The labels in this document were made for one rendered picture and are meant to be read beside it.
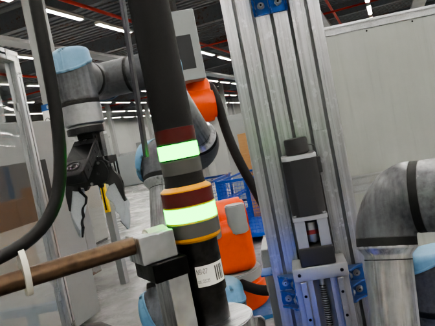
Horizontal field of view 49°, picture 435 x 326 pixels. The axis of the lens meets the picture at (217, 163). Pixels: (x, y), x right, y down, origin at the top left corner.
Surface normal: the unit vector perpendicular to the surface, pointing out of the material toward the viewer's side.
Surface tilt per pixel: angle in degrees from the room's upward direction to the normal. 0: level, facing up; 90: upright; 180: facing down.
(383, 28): 90
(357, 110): 90
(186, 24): 90
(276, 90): 90
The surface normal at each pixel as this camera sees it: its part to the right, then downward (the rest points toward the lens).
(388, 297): -0.45, -0.15
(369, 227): -0.78, -0.09
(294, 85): -0.14, 0.08
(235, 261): 0.14, 0.03
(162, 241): 0.51, -0.05
